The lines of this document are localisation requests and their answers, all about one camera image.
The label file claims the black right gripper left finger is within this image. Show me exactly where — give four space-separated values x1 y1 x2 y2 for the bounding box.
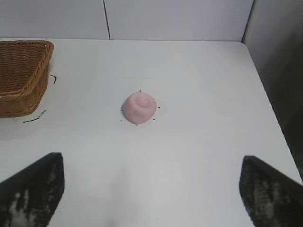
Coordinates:
0 152 65 227

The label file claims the pink toy peach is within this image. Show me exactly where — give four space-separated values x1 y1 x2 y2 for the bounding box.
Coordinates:
124 92 158 125

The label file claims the brown woven wicker basket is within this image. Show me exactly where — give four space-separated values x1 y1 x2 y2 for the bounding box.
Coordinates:
0 40 54 118

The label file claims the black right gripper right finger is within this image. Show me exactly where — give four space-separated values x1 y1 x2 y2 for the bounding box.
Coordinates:
239 155 303 227

